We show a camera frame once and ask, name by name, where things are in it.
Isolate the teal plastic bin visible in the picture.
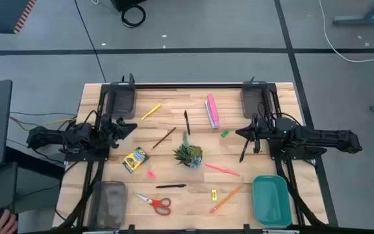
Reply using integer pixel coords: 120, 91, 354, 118
251, 175, 293, 228

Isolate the pink white eraser pack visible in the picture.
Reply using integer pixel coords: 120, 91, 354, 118
205, 93, 221, 129

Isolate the orange striped dark platform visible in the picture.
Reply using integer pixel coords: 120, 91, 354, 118
0, 0, 38, 35

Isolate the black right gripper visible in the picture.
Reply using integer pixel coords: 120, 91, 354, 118
235, 115, 274, 154

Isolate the dark clear plastic bin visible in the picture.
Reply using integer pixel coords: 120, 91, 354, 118
106, 81, 137, 120
240, 80, 274, 120

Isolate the white floor cable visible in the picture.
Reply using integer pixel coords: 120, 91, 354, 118
318, 0, 374, 63

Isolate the yellow green crayon box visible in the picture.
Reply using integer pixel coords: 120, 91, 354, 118
121, 146, 150, 174

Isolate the orange pencil pink eraser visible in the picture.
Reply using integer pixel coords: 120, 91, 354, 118
209, 185, 243, 215

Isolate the black pen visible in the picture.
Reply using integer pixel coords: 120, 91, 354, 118
155, 183, 188, 189
183, 110, 192, 136

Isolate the yellow highlighter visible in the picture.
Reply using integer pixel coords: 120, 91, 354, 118
141, 103, 162, 121

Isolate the potted succulent plant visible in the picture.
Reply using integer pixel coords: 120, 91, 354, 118
173, 131, 204, 170

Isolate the black table frame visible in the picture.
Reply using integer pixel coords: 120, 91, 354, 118
53, 83, 339, 234

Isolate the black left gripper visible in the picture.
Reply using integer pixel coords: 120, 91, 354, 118
99, 113, 138, 149

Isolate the black cable coil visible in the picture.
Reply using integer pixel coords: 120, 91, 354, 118
121, 5, 147, 29

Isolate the black equipment box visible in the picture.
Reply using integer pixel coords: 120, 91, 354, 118
110, 0, 147, 12

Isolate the brown pencil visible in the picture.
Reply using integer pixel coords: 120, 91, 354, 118
151, 127, 177, 151

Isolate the grey table leg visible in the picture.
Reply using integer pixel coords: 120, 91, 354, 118
332, 0, 374, 26

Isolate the yellow cable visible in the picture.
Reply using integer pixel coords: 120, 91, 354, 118
10, 116, 77, 128

